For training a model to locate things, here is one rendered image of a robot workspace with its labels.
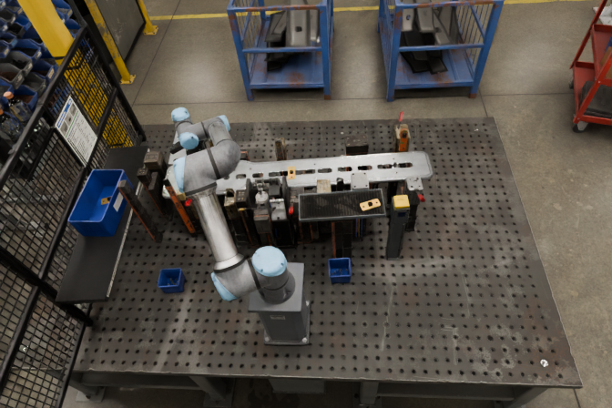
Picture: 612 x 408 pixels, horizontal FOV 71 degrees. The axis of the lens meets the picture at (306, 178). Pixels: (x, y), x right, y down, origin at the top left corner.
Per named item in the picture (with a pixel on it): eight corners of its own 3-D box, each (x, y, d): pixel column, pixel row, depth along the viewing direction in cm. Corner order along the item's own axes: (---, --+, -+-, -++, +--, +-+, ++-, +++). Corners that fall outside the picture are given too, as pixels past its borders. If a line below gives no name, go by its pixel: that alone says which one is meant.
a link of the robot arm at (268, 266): (293, 281, 159) (290, 264, 149) (260, 295, 157) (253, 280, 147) (282, 256, 167) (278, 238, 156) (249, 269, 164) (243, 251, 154)
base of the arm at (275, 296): (294, 304, 164) (291, 293, 157) (255, 303, 166) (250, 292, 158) (296, 269, 174) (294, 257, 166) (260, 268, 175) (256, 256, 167)
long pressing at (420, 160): (425, 147, 225) (425, 145, 224) (434, 180, 211) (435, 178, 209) (168, 166, 231) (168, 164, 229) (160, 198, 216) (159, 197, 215)
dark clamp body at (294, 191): (312, 225, 234) (308, 181, 204) (313, 246, 226) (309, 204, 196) (293, 226, 235) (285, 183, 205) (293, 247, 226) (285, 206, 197)
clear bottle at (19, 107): (44, 123, 193) (17, 87, 177) (39, 133, 189) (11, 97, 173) (30, 124, 193) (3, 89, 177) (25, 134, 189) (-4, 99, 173)
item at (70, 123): (98, 137, 226) (69, 91, 202) (86, 169, 212) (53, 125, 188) (95, 137, 226) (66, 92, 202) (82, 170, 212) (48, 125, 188)
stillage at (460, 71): (377, 29, 471) (382, -62, 397) (451, 25, 465) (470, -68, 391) (386, 102, 396) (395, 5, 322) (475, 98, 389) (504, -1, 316)
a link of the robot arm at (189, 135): (204, 131, 178) (198, 116, 185) (178, 140, 176) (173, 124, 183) (209, 145, 185) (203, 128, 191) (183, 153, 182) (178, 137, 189)
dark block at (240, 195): (260, 236, 232) (246, 188, 199) (260, 247, 228) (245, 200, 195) (251, 236, 232) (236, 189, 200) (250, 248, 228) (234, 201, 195)
